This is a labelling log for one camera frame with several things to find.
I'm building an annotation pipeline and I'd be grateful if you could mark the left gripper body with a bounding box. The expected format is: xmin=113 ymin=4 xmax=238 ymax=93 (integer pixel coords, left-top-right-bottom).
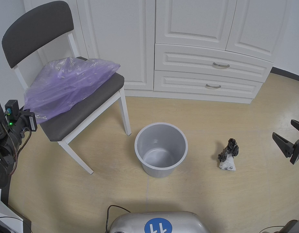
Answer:
xmin=9 ymin=109 xmax=38 ymax=143

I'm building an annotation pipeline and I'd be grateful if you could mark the white trash bin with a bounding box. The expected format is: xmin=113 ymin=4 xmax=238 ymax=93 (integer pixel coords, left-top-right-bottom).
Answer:
xmin=134 ymin=122 xmax=189 ymax=178

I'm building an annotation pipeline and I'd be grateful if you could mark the black cable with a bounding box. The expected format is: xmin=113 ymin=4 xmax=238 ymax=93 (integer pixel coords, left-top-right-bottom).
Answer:
xmin=105 ymin=205 xmax=131 ymax=232

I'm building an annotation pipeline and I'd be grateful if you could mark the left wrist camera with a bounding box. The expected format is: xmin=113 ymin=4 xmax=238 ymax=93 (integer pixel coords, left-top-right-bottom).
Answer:
xmin=4 ymin=99 xmax=20 ymax=121

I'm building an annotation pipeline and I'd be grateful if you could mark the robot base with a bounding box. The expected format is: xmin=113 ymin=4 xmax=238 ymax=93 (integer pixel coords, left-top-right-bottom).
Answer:
xmin=108 ymin=211 xmax=210 ymax=233

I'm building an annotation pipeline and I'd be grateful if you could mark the black plastic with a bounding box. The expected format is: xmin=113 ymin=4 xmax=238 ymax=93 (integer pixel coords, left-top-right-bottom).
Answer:
xmin=217 ymin=137 xmax=240 ymax=163

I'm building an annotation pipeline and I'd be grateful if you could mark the white wardrobe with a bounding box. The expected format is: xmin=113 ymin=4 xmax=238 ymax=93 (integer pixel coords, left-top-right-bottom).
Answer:
xmin=21 ymin=0 xmax=289 ymax=104

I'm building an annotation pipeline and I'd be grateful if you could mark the purple plastic bag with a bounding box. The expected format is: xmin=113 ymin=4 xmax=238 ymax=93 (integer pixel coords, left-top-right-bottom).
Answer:
xmin=23 ymin=56 xmax=121 ymax=124

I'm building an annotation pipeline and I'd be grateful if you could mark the grey and white chair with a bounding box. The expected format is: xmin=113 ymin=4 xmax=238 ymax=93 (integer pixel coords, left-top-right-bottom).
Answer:
xmin=1 ymin=0 xmax=131 ymax=175

